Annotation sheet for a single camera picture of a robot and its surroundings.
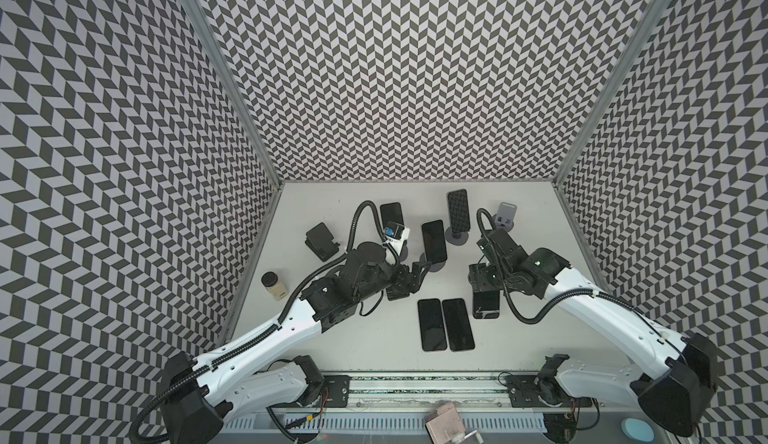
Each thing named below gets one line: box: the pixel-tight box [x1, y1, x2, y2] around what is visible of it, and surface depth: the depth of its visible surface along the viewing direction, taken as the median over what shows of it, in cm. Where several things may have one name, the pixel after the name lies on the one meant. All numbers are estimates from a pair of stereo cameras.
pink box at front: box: [425, 402, 466, 444], surface depth 66 cm
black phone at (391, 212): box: [380, 202, 405, 229], surface depth 95 cm
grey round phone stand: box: [493, 202, 517, 232], surface depth 103 cm
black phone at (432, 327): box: [417, 298, 447, 351], surface depth 84 cm
